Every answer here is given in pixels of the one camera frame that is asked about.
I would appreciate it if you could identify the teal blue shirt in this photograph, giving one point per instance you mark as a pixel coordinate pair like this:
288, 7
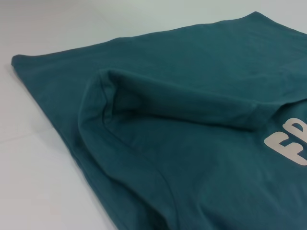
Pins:
180, 119

